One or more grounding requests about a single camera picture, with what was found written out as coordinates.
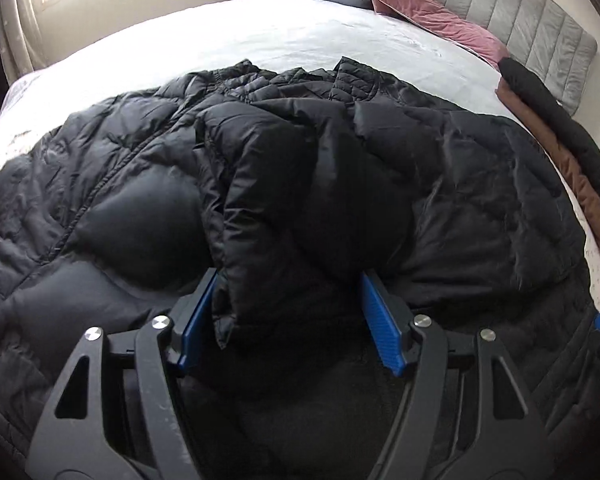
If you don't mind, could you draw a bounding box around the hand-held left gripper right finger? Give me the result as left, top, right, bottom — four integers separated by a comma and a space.
359, 270, 561, 480

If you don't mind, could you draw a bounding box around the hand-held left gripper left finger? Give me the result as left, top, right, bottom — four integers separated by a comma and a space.
24, 267, 221, 480

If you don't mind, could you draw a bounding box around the black puffer jacket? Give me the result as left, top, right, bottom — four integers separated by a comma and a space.
0, 58, 597, 480

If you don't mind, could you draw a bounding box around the folded brown garment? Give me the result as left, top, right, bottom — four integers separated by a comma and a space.
495, 78, 600, 309

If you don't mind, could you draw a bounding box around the folded black garment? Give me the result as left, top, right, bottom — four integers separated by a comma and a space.
498, 57, 600, 221

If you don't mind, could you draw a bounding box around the white bed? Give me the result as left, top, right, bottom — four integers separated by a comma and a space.
0, 0, 600, 311

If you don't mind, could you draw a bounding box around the pink pillow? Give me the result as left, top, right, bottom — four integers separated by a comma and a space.
365, 0, 512, 68

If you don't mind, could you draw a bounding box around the grey padded headboard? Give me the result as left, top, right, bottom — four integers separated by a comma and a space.
391, 0, 599, 117

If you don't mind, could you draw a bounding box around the beige curtain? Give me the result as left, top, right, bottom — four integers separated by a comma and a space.
0, 0, 48, 83

